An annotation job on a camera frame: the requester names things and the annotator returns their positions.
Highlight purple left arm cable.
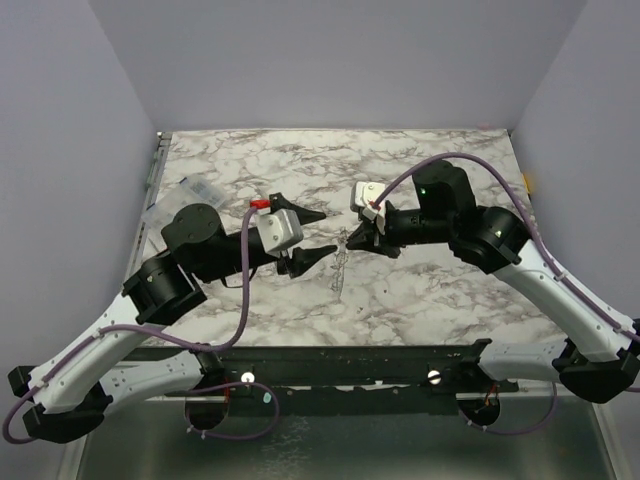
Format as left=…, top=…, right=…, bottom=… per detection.
left=2, top=198, right=280, bottom=445

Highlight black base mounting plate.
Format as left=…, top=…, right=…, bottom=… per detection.
left=149, top=344, right=521, bottom=416

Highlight silver metal keyring holder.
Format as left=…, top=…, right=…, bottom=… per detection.
left=330, top=228, right=349, bottom=299

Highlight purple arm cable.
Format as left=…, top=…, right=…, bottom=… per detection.
left=369, top=152, right=640, bottom=435
left=2, top=198, right=280, bottom=445

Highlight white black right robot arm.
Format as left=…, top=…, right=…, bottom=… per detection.
left=347, top=153, right=639, bottom=404

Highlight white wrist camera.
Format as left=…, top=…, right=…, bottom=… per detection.
left=256, top=209, right=304, bottom=256
left=350, top=181, right=386, bottom=234

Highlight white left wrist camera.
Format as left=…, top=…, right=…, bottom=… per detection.
left=256, top=209, right=304, bottom=256

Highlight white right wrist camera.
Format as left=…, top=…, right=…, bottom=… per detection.
left=350, top=181, right=386, bottom=234

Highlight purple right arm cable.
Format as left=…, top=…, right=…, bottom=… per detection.
left=369, top=152, right=640, bottom=435

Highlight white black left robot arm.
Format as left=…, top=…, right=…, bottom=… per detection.
left=2, top=193, right=336, bottom=445

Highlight aluminium rail left edge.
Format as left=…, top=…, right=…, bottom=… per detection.
left=110, top=132, right=171, bottom=326

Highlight clear plastic screw organizer box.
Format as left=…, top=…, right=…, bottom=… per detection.
left=142, top=174, right=228, bottom=244

